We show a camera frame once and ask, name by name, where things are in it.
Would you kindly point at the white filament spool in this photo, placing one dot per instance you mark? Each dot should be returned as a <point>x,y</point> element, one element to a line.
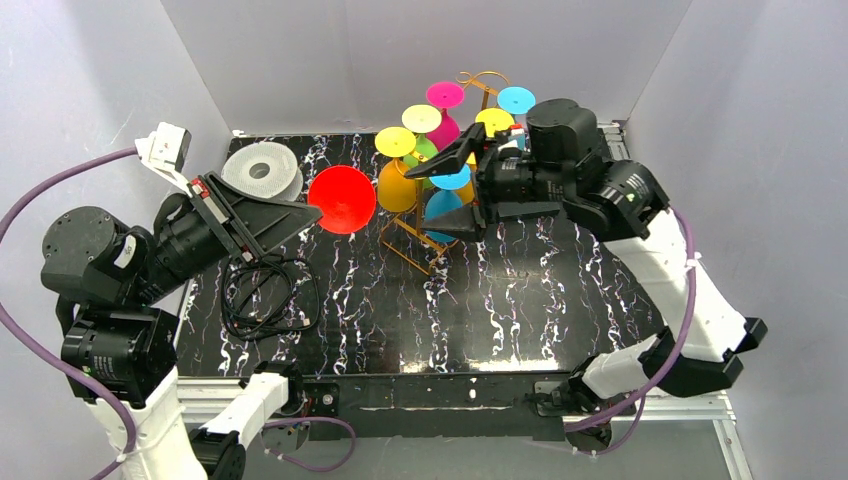
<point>266,170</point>

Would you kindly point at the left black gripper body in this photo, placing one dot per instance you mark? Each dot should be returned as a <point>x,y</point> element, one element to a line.
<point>223,216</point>

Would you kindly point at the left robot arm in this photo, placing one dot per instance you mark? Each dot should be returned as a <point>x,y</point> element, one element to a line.
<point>110,277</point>

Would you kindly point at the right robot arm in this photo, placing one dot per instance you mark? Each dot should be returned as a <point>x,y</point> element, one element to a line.
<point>621,203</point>

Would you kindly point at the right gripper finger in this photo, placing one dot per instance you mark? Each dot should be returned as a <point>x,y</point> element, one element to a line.
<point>466,223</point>
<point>453,158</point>

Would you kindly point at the red wine glass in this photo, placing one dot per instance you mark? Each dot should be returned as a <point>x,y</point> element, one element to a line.
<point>346,198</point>

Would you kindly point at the green wine glass pale base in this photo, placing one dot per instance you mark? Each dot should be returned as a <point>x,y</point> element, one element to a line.
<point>421,119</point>

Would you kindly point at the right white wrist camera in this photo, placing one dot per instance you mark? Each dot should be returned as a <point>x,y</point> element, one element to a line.
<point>512,141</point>

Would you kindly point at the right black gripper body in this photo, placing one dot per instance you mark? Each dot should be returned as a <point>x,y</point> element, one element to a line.
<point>483,175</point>

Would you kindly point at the orange glass yellow base rear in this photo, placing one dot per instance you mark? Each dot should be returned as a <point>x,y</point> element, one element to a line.
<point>494,120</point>

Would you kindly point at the orange glass yellow base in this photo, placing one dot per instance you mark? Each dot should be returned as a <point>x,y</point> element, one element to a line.
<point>494,120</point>
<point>395,193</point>
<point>466,192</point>

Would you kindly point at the orange glass yellow base left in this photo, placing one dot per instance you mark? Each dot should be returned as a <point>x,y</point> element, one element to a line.
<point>395,193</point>

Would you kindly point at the blue wine glass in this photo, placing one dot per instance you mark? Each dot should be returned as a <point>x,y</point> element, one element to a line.
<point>444,199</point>

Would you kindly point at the orange glass yellow base middle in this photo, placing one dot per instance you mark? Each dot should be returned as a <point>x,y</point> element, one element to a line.
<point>466,192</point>

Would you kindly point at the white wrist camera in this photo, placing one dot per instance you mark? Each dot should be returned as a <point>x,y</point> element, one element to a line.
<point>512,141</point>
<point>164,152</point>

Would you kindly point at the teal wine glass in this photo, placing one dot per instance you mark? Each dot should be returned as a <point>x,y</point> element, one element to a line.
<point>517,101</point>

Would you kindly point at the gold wire glass rack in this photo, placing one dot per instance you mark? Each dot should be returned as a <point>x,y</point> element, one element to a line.
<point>489,83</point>

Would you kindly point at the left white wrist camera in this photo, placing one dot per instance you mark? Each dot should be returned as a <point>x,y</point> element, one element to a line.
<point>164,152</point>

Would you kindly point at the magenta wine glass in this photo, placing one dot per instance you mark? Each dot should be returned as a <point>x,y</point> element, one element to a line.
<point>444,96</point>

